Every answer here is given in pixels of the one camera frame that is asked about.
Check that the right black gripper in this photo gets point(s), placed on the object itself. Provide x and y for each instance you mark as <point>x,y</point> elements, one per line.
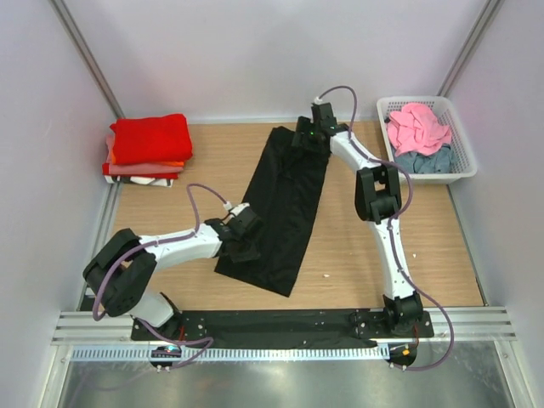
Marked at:
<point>302,127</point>

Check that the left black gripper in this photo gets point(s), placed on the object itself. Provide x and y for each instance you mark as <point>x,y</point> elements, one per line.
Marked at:
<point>252,252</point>

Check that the black t-shirt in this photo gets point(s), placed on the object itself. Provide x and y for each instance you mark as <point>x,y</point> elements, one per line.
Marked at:
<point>284,192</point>

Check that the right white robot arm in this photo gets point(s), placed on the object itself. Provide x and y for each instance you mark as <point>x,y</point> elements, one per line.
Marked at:
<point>377,201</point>

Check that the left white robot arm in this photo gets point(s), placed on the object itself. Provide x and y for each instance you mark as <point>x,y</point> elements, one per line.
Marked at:
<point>121,271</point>

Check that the folded shirt stack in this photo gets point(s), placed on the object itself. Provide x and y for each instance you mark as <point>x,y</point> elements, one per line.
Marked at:
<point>150,174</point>

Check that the pink t-shirt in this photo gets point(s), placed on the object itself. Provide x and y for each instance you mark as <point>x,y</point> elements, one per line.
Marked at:
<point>416,129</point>

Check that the blue-grey t-shirt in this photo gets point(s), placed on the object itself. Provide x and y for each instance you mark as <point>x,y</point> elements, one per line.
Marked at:
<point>439,162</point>

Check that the red folded t-shirt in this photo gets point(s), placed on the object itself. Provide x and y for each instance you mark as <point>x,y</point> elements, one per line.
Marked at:
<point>151,140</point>

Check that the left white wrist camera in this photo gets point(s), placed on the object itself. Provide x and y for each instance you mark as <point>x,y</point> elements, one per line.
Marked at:
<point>234,210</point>

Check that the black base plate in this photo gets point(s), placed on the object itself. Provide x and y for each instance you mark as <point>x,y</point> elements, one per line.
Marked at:
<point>293,329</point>

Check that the slotted cable duct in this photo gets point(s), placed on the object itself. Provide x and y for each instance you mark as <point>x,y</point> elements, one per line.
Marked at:
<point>155,353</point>

